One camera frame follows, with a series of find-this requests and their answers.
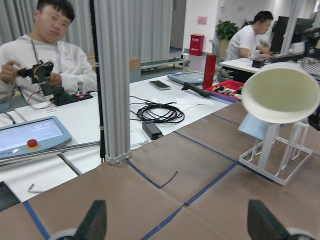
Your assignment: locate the black computer monitor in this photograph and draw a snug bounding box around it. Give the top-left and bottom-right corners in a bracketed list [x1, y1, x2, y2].
[270, 16, 289, 53]

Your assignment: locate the black power adapter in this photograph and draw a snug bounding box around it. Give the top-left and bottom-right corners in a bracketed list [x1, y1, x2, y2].
[142, 121, 163, 140]

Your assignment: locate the white wire cup rack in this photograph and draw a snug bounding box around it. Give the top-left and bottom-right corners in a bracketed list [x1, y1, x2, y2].
[238, 121, 313, 186]

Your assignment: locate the green potted plant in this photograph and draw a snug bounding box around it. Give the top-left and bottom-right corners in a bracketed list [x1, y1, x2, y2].
[215, 20, 239, 41]

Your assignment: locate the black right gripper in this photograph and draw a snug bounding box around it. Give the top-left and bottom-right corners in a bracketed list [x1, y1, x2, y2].
[269, 26, 320, 132]

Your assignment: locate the red fire extinguisher box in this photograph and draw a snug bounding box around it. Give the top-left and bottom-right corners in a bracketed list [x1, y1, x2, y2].
[189, 34, 205, 56]

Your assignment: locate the light blue plastic cup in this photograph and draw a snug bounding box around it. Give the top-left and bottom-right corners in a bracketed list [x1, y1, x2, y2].
[238, 113, 270, 141]

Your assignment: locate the smartphone on table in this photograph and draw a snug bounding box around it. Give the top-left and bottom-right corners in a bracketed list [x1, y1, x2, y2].
[149, 80, 171, 91]

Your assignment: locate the seated man white shirt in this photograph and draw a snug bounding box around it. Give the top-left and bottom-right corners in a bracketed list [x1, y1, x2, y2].
[225, 10, 274, 61]

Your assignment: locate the coiled black cable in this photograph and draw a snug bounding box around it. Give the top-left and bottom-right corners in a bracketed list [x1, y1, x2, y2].
[129, 96, 186, 125]

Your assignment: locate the person in white hoodie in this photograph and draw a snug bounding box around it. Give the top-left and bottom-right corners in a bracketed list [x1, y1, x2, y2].
[0, 0, 98, 105]

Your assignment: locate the reacher grabber tool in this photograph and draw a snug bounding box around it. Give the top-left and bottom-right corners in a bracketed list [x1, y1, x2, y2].
[0, 141, 100, 166]

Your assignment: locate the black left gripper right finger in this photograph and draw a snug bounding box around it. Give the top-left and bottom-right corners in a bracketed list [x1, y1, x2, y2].
[247, 199, 316, 240]

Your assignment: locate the white plastic cup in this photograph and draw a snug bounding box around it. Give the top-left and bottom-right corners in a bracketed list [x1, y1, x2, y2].
[241, 62, 320, 124]

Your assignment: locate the red parts tray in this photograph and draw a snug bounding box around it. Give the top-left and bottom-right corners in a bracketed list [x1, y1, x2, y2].
[206, 80, 244, 101]

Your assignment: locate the red thermos bottle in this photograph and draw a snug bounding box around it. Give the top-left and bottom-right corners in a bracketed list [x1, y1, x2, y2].
[202, 54, 217, 90]

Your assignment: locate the aluminium frame post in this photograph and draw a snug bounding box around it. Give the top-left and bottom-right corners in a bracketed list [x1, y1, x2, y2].
[94, 0, 131, 166]

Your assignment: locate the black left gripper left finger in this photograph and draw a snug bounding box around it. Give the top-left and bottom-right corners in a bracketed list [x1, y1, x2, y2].
[51, 199, 108, 240]

